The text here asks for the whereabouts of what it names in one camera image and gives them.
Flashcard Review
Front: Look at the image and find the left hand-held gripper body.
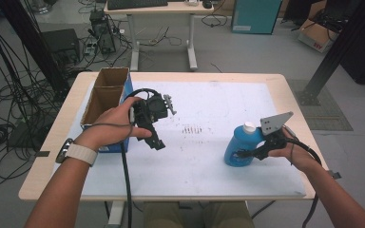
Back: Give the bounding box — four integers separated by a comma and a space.
128, 93, 178, 127

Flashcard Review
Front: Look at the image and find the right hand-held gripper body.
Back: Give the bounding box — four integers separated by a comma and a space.
253, 111, 298, 161

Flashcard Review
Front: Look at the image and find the blue bottle with white cap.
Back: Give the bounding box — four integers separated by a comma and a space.
223, 121, 266, 168

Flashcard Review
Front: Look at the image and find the person's right hand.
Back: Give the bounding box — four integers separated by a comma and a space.
267, 127, 322, 174

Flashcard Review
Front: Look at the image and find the person's left hand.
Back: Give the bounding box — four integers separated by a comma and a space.
75, 96, 153, 153

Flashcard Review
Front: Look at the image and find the white table mat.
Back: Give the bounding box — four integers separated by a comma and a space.
51, 80, 307, 198

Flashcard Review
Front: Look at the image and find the blue cardboard box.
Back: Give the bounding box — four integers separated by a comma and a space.
80, 66, 135, 154

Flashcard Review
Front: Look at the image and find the dark floor mat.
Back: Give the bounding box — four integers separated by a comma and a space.
286, 79, 355, 132

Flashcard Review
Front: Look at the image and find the white band wristwatch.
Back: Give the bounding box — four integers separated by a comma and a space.
55, 138, 99, 167

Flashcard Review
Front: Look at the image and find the white power strip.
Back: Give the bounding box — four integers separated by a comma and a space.
84, 41, 98, 56

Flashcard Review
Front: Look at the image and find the white table leg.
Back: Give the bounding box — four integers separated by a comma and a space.
107, 200, 125, 228

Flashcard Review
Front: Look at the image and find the black computer tower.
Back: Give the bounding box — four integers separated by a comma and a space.
88, 9, 117, 55

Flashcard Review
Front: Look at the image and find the white desk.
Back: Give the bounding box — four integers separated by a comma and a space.
104, 0, 215, 72

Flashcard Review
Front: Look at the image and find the black keyboard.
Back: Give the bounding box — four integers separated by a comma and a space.
106, 0, 169, 11

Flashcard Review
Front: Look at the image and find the brown cardboard box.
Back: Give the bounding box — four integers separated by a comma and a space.
298, 0, 340, 53

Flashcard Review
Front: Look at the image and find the black equipment box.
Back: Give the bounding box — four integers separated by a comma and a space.
41, 28, 81, 66

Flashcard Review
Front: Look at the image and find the black metal stand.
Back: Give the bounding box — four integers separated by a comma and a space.
298, 0, 365, 106
0, 0, 70, 96

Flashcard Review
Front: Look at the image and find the light wooden table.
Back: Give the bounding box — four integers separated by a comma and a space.
18, 71, 329, 202

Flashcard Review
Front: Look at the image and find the teal cabinet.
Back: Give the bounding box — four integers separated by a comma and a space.
231, 0, 283, 35

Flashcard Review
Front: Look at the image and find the thin grey wrist cord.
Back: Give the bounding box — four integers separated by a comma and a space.
84, 122, 134, 137
289, 143, 297, 165

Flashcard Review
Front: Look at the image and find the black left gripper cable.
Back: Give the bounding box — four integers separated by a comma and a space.
120, 87, 161, 228

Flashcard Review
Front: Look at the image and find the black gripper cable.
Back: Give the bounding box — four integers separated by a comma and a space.
120, 87, 161, 228
283, 124, 323, 228

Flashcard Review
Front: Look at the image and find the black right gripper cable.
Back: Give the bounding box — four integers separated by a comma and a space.
283, 124, 323, 228

